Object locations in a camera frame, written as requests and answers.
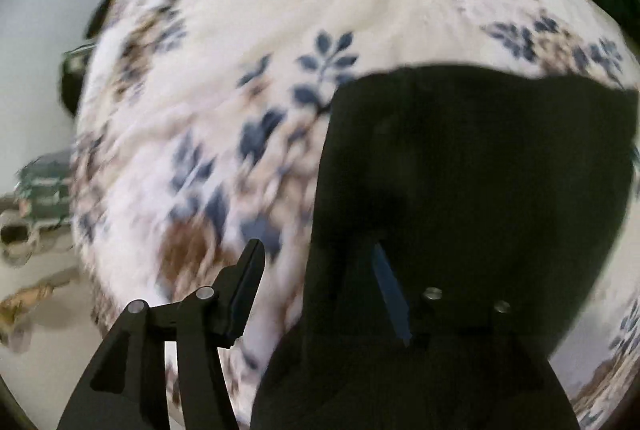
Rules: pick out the black garment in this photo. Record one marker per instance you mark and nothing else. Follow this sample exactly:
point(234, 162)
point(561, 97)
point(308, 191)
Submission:
point(450, 185)

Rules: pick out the beige patterned slipper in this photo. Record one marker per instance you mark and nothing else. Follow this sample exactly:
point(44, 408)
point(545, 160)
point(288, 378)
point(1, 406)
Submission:
point(22, 302)

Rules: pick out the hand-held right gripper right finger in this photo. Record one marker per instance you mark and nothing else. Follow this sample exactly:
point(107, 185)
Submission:
point(395, 295)

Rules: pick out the green and white striped cloth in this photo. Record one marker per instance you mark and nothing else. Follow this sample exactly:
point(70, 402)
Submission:
point(42, 192)

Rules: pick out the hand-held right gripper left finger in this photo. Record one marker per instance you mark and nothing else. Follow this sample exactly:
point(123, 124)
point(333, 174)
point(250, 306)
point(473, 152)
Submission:
point(246, 282)

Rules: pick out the dark object beside blanket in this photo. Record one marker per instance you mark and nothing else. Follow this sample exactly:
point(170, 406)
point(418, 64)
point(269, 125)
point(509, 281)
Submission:
point(75, 64)

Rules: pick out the floral printed blanket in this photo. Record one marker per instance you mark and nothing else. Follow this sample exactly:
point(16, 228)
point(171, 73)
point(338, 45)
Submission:
point(210, 74)

